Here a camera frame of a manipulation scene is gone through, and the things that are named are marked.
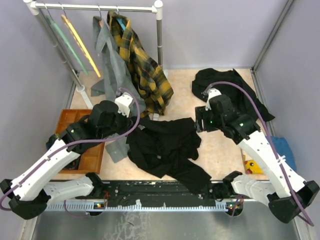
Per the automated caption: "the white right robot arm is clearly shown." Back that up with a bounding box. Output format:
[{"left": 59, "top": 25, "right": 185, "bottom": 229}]
[{"left": 195, "top": 88, "right": 320, "bottom": 223}]

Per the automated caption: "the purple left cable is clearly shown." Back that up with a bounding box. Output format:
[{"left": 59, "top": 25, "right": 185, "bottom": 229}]
[{"left": 0, "top": 86, "right": 141, "bottom": 219}]

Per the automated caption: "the purple cable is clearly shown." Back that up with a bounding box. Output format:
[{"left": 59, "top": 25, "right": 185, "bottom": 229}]
[
  {"left": 0, "top": 86, "right": 141, "bottom": 219},
  {"left": 202, "top": 80, "right": 315, "bottom": 227}
]

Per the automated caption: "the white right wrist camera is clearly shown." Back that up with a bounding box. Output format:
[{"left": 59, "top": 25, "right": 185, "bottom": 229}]
[{"left": 205, "top": 88, "right": 222, "bottom": 111}]

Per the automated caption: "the green hanger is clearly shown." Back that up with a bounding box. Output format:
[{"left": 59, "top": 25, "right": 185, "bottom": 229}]
[{"left": 45, "top": 15, "right": 89, "bottom": 75}]

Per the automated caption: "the yellow hanger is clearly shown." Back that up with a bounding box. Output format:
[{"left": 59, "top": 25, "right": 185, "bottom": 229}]
[{"left": 61, "top": 15, "right": 101, "bottom": 78}]

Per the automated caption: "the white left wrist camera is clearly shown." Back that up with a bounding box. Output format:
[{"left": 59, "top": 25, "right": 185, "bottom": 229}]
[{"left": 114, "top": 92, "right": 134, "bottom": 118}]

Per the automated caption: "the yellow plaid shirt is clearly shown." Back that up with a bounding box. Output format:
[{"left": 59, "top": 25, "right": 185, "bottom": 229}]
[{"left": 107, "top": 11, "right": 174, "bottom": 116}]

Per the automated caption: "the blue pikachu cloth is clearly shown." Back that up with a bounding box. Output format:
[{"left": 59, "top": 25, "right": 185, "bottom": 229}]
[{"left": 243, "top": 135, "right": 297, "bottom": 175}]

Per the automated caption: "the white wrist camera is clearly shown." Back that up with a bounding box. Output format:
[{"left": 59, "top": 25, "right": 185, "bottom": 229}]
[
  {"left": 205, "top": 88, "right": 222, "bottom": 111},
  {"left": 114, "top": 92, "right": 134, "bottom": 118}
]

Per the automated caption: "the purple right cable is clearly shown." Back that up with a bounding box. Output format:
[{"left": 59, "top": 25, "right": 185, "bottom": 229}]
[{"left": 202, "top": 80, "right": 315, "bottom": 227}]

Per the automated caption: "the orange wooden tray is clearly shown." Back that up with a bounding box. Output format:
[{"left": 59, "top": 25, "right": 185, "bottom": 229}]
[{"left": 55, "top": 109, "right": 105, "bottom": 174}]

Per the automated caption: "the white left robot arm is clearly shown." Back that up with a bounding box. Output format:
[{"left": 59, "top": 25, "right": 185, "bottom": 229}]
[{"left": 0, "top": 95, "right": 140, "bottom": 220}]

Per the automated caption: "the grey shirt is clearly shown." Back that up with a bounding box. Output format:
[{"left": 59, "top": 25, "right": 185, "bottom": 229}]
[{"left": 92, "top": 16, "right": 146, "bottom": 163}]

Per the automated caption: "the black shirt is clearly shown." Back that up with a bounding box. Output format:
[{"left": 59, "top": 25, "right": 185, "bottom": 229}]
[
  {"left": 191, "top": 68, "right": 275, "bottom": 122},
  {"left": 126, "top": 117, "right": 211, "bottom": 195}
]

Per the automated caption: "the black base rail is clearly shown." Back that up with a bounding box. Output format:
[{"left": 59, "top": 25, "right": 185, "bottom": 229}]
[{"left": 74, "top": 178, "right": 254, "bottom": 208}]

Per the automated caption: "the white clothes rack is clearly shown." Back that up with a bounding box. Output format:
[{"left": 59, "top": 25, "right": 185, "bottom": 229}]
[{"left": 22, "top": 0, "right": 169, "bottom": 110}]

